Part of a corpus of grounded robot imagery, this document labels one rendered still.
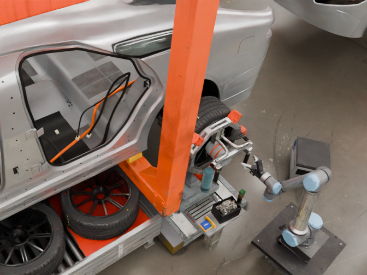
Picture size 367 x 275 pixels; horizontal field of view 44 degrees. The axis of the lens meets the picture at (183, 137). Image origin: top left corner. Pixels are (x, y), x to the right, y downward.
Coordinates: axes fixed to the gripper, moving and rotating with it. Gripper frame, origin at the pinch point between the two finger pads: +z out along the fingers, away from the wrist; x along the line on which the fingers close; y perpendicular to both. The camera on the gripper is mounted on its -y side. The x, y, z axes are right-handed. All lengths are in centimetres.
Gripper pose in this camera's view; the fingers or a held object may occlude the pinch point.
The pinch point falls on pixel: (247, 158)
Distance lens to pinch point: 377.8
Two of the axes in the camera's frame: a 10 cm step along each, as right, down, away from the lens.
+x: 7.7, -4.0, 4.9
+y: -1.2, 6.8, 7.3
